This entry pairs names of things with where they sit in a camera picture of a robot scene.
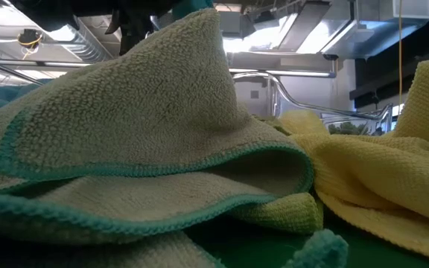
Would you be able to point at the white towel with teal trim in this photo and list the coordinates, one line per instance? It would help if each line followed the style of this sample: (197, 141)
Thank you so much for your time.
(143, 111)
(143, 257)

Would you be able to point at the yellow microfiber towel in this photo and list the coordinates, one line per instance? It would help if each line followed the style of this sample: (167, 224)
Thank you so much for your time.
(386, 175)
(300, 121)

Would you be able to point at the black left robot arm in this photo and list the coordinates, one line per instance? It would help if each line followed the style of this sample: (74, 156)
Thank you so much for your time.
(43, 15)

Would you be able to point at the lime green microfiber towel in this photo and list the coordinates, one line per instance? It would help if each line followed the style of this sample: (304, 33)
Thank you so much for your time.
(289, 214)

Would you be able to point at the long ceiling light tube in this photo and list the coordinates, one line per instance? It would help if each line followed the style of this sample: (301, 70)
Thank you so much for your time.
(65, 64)
(296, 73)

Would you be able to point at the black round ceiling device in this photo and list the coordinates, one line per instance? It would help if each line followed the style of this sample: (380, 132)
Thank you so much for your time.
(29, 37)

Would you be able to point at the clear plastic container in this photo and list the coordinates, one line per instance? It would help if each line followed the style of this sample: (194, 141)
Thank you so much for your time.
(352, 117)
(9, 80)

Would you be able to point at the green table mat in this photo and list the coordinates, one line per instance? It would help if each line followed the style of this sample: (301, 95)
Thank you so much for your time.
(255, 249)

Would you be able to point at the black ceiling beam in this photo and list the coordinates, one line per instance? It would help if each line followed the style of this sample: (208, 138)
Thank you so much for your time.
(404, 63)

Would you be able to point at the silver spiral air duct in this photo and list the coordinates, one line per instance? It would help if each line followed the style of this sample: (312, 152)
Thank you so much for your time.
(88, 44)

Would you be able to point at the silver rectangular air duct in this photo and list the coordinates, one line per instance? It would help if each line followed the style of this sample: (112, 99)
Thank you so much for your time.
(371, 33)

